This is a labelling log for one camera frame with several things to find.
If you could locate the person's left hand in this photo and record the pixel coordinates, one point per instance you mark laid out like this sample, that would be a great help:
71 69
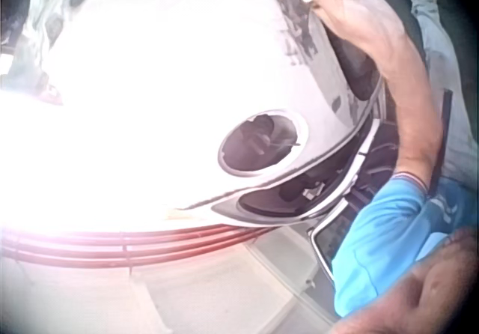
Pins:
359 19

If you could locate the black vehicle seat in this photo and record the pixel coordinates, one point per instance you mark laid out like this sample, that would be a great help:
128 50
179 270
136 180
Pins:
351 70

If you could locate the person's legs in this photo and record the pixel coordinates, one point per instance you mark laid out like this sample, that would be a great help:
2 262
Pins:
458 87

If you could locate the black upright bar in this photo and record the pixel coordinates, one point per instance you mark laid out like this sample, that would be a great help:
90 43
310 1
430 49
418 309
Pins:
441 135

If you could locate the white vehicle body panel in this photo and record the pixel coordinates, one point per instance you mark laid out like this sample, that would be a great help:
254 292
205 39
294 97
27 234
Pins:
149 124

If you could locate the chrome-edged vehicle frame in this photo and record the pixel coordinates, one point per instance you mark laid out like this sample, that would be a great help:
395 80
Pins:
319 245

